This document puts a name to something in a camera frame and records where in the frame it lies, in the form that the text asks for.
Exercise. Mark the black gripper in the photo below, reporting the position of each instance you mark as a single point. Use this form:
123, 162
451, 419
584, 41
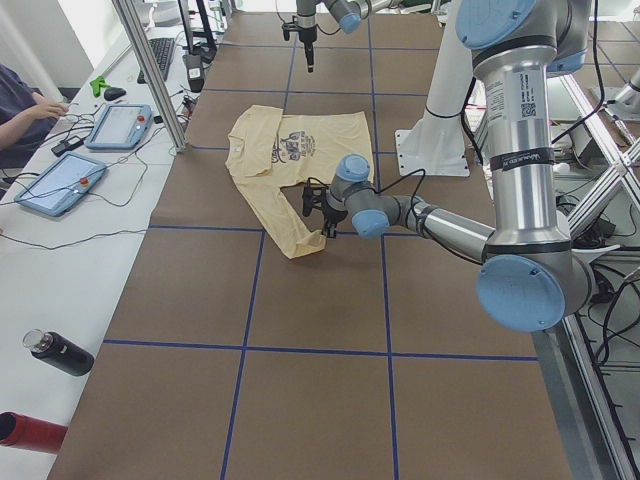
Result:
307, 31
333, 214

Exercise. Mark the beige long sleeve shirt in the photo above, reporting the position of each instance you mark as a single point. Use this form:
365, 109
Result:
269, 150

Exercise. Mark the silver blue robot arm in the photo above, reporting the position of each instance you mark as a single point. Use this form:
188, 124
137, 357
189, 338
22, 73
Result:
530, 276
348, 15

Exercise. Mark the person's hand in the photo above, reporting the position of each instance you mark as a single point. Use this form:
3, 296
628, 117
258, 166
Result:
47, 109

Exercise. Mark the black computer keyboard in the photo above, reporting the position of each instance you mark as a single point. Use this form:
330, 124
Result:
163, 50

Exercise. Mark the black computer mouse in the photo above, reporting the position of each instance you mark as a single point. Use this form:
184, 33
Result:
113, 93

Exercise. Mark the green plastic object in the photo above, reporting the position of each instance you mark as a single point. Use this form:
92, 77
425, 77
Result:
98, 84

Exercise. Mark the upper blue teach pendant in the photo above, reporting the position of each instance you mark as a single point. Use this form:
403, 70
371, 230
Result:
120, 127

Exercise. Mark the blue teach pendant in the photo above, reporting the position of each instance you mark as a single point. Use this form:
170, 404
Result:
62, 185
120, 127

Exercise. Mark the lower blue teach pendant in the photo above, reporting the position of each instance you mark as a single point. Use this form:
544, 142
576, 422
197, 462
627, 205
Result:
62, 185

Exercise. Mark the black water bottle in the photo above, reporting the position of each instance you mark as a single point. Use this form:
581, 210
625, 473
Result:
59, 352

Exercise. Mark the red water bottle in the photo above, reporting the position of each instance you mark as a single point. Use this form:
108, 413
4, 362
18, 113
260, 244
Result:
28, 433

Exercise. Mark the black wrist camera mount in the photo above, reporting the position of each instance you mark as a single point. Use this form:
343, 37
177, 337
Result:
313, 198
290, 27

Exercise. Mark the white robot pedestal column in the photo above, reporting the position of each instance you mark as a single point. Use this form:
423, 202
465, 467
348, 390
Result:
436, 142

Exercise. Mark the aluminium frame post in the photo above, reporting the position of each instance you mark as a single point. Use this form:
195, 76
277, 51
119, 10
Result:
148, 64

